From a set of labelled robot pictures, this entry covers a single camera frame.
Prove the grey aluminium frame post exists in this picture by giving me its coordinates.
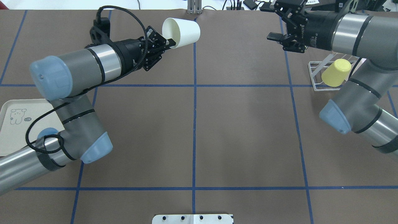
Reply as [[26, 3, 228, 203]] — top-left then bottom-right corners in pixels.
[[187, 0, 203, 15]]

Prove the white wire cup rack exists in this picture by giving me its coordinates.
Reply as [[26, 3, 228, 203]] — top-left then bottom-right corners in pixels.
[[308, 52, 366, 91]]

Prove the cream plastic tray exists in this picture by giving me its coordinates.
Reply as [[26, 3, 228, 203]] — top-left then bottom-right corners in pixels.
[[0, 99, 53, 156]]

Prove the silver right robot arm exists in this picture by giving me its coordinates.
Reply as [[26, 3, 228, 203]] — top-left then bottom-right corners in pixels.
[[267, 0, 398, 156]]

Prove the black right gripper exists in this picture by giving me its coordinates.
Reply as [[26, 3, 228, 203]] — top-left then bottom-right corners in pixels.
[[260, 0, 340, 53]]

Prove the yellow plastic cup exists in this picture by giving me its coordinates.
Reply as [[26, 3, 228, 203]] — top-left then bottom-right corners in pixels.
[[321, 58, 352, 87]]

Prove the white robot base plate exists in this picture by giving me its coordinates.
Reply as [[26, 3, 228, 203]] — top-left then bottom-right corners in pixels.
[[152, 214, 234, 224]]

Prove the pale green plastic cup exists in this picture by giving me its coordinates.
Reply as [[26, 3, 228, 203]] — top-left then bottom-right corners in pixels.
[[162, 17, 201, 49]]

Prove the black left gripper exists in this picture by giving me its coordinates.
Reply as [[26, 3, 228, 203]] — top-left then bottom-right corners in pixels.
[[90, 17, 176, 72]]

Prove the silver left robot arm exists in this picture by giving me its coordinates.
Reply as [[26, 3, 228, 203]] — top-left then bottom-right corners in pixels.
[[0, 17, 181, 195]]

